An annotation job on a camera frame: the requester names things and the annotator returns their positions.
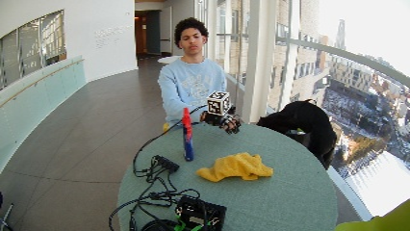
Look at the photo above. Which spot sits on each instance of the white cube with black markers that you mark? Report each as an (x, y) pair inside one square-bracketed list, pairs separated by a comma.
[(218, 103)]

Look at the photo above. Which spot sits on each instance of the red and blue spray bottle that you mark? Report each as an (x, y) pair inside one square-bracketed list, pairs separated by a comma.
[(188, 134)]

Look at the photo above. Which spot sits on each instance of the yellow cloth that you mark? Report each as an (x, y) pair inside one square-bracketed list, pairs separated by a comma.
[(237, 166)]

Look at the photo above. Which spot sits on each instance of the the person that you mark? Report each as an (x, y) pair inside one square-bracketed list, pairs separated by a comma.
[(188, 83)]

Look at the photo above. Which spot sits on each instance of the black jacket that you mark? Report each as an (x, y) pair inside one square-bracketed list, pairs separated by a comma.
[(305, 125)]

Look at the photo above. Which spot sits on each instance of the white round table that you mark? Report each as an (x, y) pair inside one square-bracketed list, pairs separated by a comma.
[(168, 59)]

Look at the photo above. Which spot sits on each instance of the black electronics box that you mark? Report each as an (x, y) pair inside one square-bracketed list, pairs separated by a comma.
[(200, 213)]

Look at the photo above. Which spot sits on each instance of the dark door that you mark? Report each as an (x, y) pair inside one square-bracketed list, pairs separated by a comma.
[(152, 32)]

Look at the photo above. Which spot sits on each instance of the yellow-green chair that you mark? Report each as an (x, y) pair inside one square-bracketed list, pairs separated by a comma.
[(383, 219)]

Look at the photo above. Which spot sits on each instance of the wooden handrail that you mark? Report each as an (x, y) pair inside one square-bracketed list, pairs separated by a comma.
[(39, 82)]

